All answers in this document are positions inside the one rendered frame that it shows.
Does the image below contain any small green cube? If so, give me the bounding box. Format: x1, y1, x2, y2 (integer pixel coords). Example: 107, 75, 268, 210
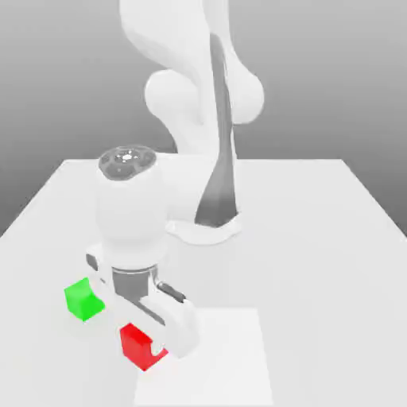
63, 277, 107, 323

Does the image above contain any small red cube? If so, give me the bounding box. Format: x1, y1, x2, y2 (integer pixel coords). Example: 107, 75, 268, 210
119, 322, 169, 372

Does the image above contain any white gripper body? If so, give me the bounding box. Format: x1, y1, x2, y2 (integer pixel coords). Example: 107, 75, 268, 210
89, 273, 201, 360

